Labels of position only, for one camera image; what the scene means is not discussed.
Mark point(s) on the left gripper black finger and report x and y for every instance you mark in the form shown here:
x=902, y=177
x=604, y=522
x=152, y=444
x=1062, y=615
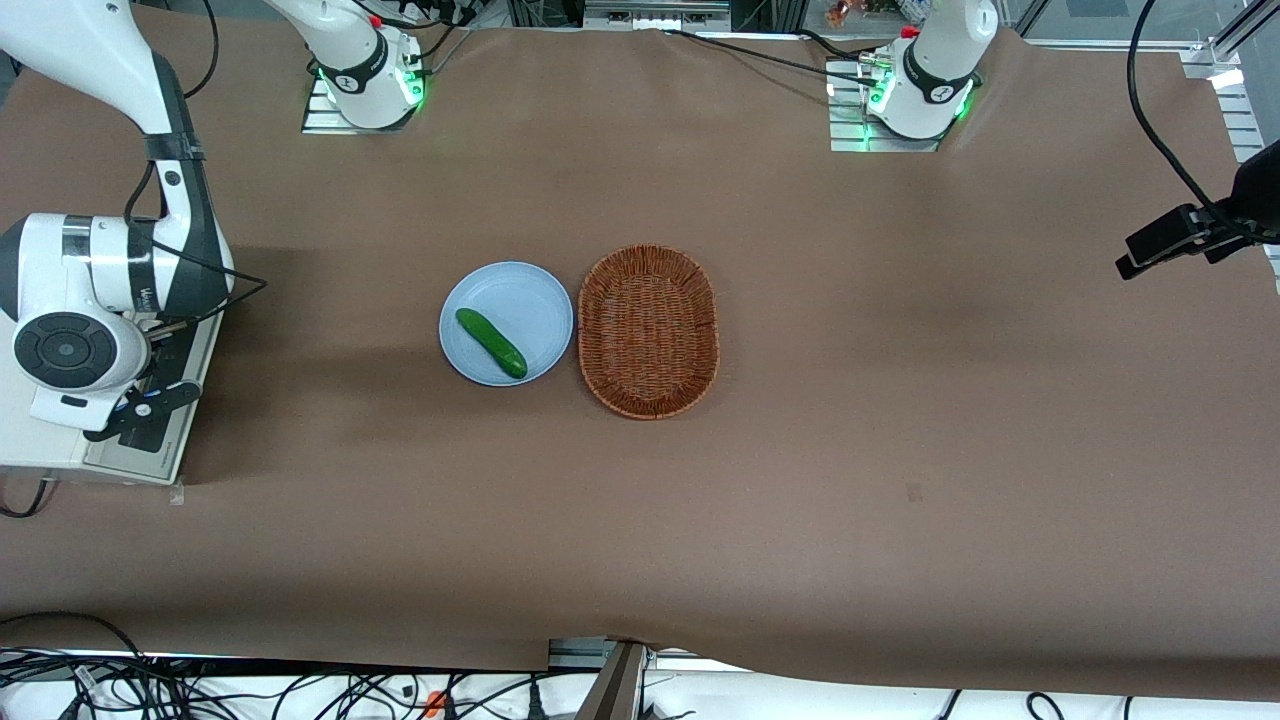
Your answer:
x=1160, y=242
x=1225, y=245

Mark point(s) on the oven door with glass window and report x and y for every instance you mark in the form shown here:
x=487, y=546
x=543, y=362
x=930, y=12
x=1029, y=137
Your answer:
x=180, y=420

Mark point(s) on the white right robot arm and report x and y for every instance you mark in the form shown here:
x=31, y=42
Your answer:
x=90, y=270

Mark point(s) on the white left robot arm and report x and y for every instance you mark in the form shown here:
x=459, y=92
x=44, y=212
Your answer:
x=940, y=60

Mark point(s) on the white toaster oven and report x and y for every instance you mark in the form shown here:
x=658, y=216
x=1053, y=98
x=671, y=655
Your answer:
x=20, y=445

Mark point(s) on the brown table cover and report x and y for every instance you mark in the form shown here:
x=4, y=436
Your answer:
x=900, y=400

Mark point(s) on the green cucumber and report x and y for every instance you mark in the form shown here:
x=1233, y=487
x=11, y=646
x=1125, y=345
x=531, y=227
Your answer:
x=490, y=342

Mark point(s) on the light blue plate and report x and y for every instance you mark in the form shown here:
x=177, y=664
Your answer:
x=520, y=300

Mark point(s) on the brown wicker basket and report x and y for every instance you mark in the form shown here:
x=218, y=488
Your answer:
x=648, y=335

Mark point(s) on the grey metal box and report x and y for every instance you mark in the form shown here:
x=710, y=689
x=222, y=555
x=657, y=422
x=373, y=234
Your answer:
x=650, y=15

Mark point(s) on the dark aluminium profile beam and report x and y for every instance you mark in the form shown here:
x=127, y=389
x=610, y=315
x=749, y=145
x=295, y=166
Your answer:
x=620, y=690

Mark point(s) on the aluminium frame rail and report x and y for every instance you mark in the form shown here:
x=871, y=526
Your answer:
x=1240, y=120

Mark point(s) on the aluminium arm base plate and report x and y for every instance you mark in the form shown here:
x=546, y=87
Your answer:
x=845, y=130
x=320, y=120

